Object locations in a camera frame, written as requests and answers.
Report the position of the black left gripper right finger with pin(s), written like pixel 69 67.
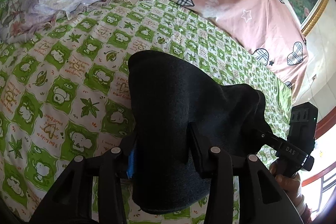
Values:
pixel 215 164

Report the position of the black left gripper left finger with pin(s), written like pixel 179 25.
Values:
pixel 115 164

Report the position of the dark grey pants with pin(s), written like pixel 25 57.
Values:
pixel 167 93

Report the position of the person's right hand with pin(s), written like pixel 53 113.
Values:
pixel 291 185

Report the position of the green patterned bed sheet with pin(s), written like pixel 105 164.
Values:
pixel 65 91

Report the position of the black right gripper camera box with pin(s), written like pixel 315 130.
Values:
pixel 303 122

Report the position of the red wooden window frame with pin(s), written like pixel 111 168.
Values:
pixel 324 152

